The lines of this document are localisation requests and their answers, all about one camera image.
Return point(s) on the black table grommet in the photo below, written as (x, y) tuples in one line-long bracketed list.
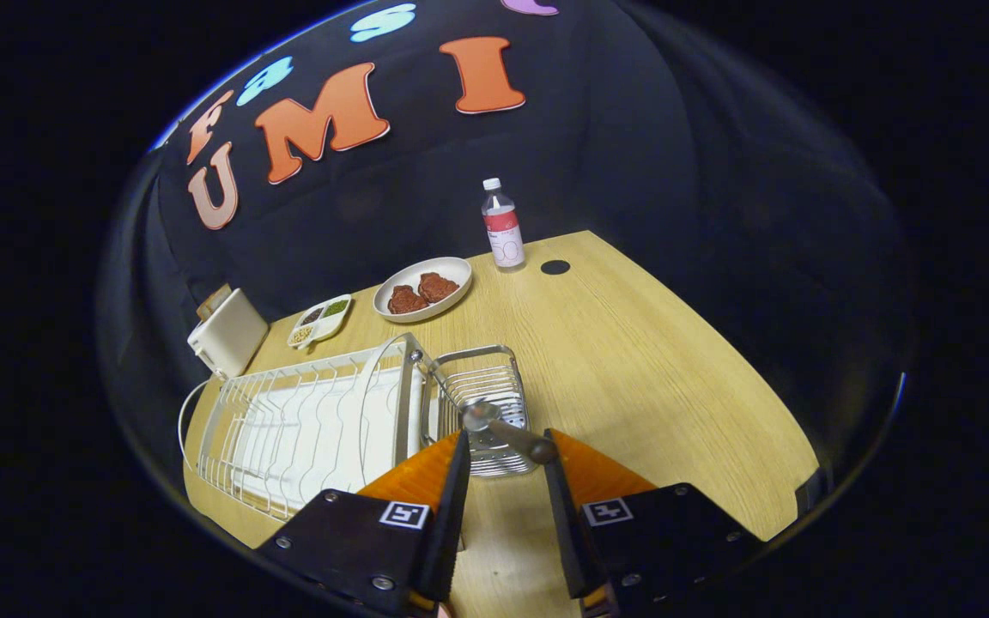
[(555, 267)]

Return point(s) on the brown meat piece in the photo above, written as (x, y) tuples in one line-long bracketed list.
[(407, 300), (438, 287)]

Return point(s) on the white toaster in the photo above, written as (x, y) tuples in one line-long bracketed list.
[(228, 335)]

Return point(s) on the beige plate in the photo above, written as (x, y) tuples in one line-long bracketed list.
[(452, 268)]

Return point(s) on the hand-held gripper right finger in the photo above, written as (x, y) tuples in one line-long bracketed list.
[(565, 532)]

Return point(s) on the toasted bread slice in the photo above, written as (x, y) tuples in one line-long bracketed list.
[(213, 300)]

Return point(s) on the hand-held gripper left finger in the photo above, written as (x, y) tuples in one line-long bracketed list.
[(452, 532)]

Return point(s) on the white divided bean dish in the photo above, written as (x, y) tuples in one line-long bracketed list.
[(323, 322)]

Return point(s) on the red-label plastic bottle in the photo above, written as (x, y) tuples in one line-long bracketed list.
[(503, 227)]

